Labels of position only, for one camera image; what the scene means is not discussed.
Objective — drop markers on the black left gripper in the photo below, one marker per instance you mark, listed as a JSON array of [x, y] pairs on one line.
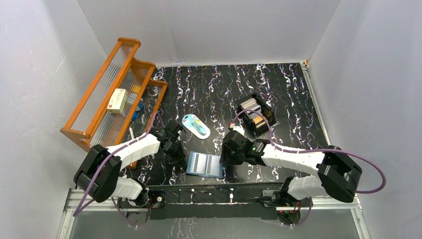
[[173, 150]]

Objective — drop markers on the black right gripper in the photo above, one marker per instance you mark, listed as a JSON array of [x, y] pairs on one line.
[[225, 158]]

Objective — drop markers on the blue leather card holder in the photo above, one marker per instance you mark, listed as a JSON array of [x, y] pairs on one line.
[[191, 161]]

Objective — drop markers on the white magnetic stripe card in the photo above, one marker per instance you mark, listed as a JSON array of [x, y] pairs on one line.
[[198, 165]]

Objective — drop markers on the white card grey stripe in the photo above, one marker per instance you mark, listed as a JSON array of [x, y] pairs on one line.
[[213, 165]]

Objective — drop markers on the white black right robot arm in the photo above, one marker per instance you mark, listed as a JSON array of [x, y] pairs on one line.
[[329, 173]]

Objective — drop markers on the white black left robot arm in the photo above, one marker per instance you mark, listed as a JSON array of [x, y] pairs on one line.
[[99, 174]]

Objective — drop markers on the black card storage box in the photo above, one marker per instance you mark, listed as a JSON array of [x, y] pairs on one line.
[[255, 123]]

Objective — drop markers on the stack of credit cards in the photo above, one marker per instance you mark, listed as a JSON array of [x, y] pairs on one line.
[[252, 105]]

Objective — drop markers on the blue oval blister package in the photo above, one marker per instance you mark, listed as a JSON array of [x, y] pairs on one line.
[[193, 124]]

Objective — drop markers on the pink pen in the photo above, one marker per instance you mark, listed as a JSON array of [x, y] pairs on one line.
[[131, 132]]

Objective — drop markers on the blue item on shelf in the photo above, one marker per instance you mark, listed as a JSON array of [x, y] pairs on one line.
[[137, 111]]

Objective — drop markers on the orange wooden shelf rack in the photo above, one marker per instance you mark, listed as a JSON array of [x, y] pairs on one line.
[[91, 122]]

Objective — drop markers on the white medicine box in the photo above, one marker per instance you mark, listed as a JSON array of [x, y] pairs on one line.
[[117, 101]]

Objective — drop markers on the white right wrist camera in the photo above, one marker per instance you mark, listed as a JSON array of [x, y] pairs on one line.
[[237, 128]]

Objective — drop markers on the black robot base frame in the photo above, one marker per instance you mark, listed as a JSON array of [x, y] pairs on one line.
[[265, 200]]

